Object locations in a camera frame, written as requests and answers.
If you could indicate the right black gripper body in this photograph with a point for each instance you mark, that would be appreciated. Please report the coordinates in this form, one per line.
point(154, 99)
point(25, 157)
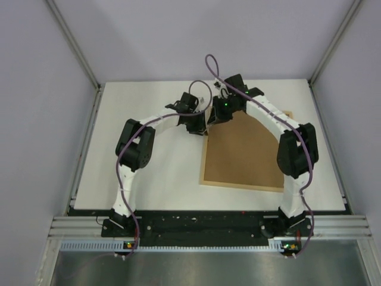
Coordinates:
point(224, 108)

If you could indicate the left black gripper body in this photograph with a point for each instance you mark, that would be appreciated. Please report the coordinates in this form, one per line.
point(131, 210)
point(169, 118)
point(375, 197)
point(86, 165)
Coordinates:
point(194, 124)

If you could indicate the light wooden picture frame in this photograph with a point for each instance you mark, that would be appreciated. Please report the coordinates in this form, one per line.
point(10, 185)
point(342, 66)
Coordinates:
point(241, 153)

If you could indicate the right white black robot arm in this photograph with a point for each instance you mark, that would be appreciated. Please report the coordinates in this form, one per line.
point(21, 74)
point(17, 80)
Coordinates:
point(297, 151)

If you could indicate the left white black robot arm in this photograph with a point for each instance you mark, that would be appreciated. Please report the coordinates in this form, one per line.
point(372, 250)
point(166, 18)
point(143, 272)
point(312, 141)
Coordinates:
point(135, 146)

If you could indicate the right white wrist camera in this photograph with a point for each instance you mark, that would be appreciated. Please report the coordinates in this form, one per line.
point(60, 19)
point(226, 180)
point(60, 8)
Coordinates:
point(222, 91)

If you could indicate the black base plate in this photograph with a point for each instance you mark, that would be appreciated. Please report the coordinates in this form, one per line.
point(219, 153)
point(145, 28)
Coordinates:
point(175, 228)

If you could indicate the right aluminium corner post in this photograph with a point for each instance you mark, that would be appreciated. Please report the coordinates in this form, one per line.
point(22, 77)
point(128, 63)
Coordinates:
point(343, 28)

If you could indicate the aluminium corner post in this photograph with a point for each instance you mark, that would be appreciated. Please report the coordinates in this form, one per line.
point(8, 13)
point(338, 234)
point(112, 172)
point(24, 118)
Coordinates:
point(343, 28)
point(72, 43)

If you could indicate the aluminium front rail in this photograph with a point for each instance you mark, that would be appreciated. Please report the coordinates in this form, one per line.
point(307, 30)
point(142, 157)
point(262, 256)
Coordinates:
point(336, 227)

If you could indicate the left aluminium corner post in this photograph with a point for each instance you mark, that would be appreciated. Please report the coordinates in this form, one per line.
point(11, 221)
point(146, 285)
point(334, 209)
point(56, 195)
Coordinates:
point(72, 43)

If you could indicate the grey slotted cable duct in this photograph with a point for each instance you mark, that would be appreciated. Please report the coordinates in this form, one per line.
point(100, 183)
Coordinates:
point(125, 246)

